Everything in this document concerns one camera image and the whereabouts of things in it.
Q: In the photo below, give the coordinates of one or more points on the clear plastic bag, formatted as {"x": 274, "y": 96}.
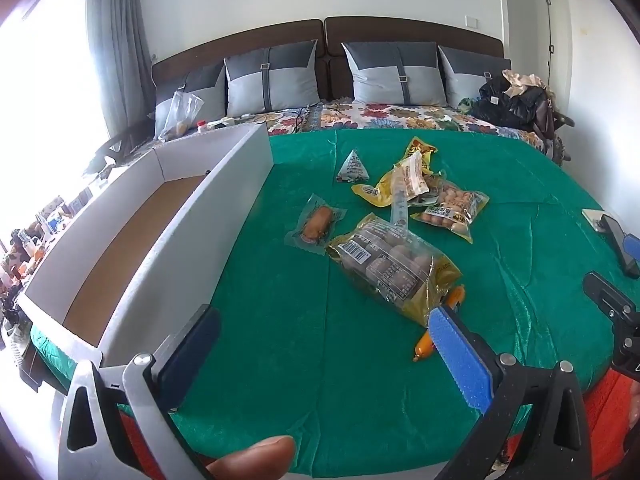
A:
{"x": 180, "y": 115}

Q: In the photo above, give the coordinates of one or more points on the floral bedsheet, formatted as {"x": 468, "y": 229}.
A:
{"x": 380, "y": 117}

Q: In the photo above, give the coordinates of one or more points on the white power strip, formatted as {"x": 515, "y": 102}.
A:
{"x": 230, "y": 121}

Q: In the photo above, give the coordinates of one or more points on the beige crumpled cloth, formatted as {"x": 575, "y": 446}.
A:
{"x": 522, "y": 82}

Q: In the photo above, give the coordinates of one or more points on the white wall switch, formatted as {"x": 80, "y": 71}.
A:
{"x": 471, "y": 21}

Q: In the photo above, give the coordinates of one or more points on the yellow red snack packet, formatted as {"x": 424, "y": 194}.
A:
{"x": 419, "y": 151}

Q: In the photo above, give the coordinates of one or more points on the clear sausage packet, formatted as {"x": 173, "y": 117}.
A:
{"x": 316, "y": 222}

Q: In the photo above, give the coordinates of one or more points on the clear long strip packet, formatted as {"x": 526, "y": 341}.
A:
{"x": 400, "y": 210}

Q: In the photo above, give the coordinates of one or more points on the clear yellow egg bag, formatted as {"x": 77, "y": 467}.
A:
{"x": 390, "y": 265}

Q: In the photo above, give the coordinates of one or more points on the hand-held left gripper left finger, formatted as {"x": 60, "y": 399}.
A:
{"x": 190, "y": 355}

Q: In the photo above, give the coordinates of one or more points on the white flat box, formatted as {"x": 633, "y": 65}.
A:
{"x": 594, "y": 219}

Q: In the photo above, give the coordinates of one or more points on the grey curtain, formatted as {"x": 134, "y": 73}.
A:
{"x": 120, "y": 35}

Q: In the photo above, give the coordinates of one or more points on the white pastry packet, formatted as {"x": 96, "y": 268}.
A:
{"x": 411, "y": 175}

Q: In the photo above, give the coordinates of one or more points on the grey two-tone pillow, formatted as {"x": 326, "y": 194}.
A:
{"x": 465, "y": 72}
{"x": 200, "y": 90}
{"x": 395, "y": 72}
{"x": 270, "y": 75}

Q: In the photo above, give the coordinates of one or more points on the clear peanut bag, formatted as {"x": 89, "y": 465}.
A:
{"x": 450, "y": 210}

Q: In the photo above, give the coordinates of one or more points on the person's left hand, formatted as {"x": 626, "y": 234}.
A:
{"x": 252, "y": 457}

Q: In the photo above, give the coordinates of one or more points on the long yellow snack packet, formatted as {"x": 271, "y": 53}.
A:
{"x": 372, "y": 192}

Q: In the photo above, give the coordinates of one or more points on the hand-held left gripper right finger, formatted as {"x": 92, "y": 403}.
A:
{"x": 460, "y": 360}

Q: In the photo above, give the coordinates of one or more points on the brown green snack packet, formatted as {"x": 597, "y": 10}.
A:
{"x": 433, "y": 185}

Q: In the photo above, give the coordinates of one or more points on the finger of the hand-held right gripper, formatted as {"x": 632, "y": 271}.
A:
{"x": 625, "y": 247}
{"x": 607, "y": 297}

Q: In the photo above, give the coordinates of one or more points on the brown headboard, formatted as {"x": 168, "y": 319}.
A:
{"x": 295, "y": 30}

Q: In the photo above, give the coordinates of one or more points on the small red-capped bottle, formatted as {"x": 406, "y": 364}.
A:
{"x": 202, "y": 126}

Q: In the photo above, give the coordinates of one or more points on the green crumpled cloth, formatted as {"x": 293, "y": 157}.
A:
{"x": 466, "y": 105}

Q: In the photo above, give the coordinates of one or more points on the white grey clutter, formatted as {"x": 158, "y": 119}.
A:
{"x": 12, "y": 335}

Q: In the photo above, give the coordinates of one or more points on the brown handbag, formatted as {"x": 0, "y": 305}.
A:
{"x": 545, "y": 115}

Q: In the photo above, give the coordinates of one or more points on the white cardboard box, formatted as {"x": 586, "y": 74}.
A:
{"x": 200, "y": 240}

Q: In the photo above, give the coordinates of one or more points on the black jacket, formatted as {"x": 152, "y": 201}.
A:
{"x": 505, "y": 105}

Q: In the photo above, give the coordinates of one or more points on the triangular grey snack packet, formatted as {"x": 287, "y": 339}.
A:
{"x": 355, "y": 167}

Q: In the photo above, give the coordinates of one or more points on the orange sausage stick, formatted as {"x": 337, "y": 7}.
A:
{"x": 425, "y": 345}

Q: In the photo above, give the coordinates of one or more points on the cluttered desk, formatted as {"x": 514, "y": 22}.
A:
{"x": 45, "y": 230}

